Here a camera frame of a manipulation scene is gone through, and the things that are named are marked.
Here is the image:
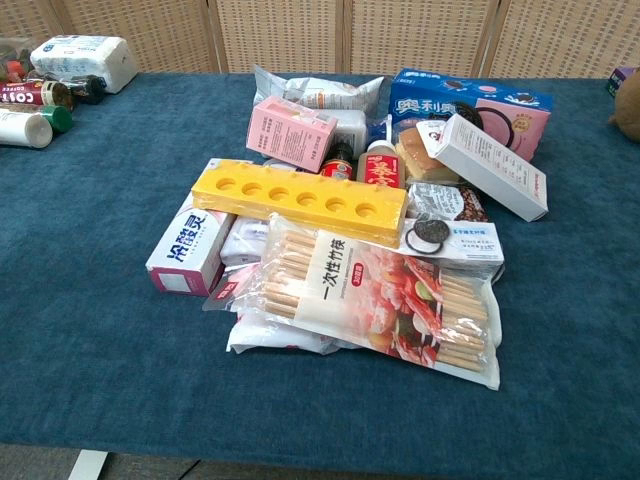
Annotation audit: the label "pink carton box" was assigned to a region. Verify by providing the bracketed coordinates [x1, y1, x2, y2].
[245, 96, 339, 174]

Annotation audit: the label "white toothpaste box blue letters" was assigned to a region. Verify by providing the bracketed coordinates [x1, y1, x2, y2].
[145, 193, 237, 298]

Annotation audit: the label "white Oreo snack pack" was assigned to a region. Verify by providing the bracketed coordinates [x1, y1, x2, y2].
[402, 217, 506, 268]

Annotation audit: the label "blue Oreo cookie box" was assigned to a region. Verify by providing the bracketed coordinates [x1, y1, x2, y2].
[388, 67, 555, 162]

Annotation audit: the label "long white carton box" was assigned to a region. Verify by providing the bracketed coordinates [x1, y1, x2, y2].
[430, 113, 550, 223]

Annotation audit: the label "purple green small box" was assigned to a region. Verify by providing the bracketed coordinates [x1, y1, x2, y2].
[605, 66, 639, 99]

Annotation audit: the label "yellow block with round holes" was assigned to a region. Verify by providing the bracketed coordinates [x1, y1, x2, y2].
[191, 158, 410, 250]

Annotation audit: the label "white tissue packet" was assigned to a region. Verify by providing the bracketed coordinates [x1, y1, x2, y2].
[220, 216, 270, 268]

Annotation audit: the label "dark sauce bottle red label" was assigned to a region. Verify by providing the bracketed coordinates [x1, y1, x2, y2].
[319, 142, 356, 180]

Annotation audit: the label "bag of disposable bamboo chopsticks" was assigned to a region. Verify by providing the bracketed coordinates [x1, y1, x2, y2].
[235, 212, 503, 392]

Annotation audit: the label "red label milk tea bottle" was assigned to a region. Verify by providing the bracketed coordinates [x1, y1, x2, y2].
[356, 139, 406, 190]

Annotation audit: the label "red white small sachet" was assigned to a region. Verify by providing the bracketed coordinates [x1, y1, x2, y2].
[202, 262, 261, 315]

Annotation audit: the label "white plastic bag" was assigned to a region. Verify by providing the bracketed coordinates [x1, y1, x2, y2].
[225, 308, 361, 356]

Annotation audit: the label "white blue spray bottle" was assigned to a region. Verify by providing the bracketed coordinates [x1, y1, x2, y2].
[333, 108, 394, 153]

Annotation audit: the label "black white coffee bean pouch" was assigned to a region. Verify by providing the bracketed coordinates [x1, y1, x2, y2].
[407, 181, 490, 223]

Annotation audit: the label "wrapped yellow sponge cake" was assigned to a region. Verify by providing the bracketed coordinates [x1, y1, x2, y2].
[394, 126, 461, 184]

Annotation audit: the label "silver grey snack bag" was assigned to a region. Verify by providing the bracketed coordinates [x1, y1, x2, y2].
[252, 64, 386, 110]

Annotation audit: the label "woven rattan folding screen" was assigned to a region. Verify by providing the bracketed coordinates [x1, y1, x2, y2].
[0, 0, 640, 80]

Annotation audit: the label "blue tablecloth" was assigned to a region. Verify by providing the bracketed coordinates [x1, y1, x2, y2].
[0, 72, 640, 480]

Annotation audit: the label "dark glass bottle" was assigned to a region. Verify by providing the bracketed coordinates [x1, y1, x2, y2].
[69, 74, 108, 106]

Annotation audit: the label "white wrapped tissue pack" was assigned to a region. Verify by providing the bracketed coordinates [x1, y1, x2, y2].
[29, 34, 139, 95]

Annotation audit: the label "white tube with green cap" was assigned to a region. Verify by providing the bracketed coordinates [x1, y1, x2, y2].
[0, 105, 74, 150]

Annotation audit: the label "Costa coffee bottle red label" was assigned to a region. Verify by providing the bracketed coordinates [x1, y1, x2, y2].
[0, 79, 75, 112]

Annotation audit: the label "clear bag with red items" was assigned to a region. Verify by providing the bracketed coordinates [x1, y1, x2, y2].
[0, 37, 39, 84]

